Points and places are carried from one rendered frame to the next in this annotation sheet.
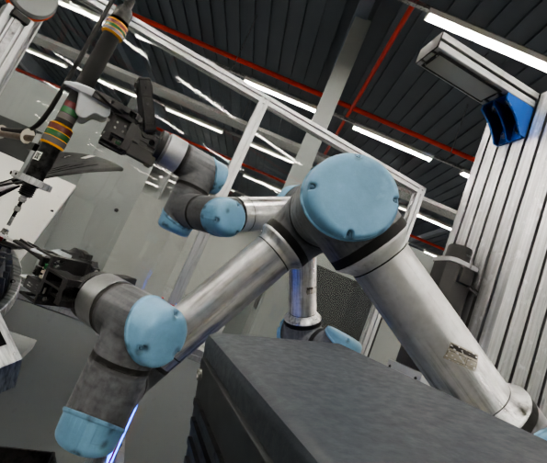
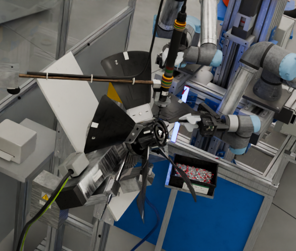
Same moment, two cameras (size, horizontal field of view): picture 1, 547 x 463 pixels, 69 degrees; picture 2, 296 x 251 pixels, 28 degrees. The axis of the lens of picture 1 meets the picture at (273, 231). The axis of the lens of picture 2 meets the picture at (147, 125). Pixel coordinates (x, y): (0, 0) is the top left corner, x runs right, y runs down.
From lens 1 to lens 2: 258 cm
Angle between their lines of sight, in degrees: 70
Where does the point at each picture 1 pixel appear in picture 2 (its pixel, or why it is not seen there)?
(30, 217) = (85, 90)
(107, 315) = (245, 129)
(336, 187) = (292, 71)
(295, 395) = not seen: outside the picture
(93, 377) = (246, 141)
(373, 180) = not seen: outside the picture
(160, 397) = not seen: hidden behind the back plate
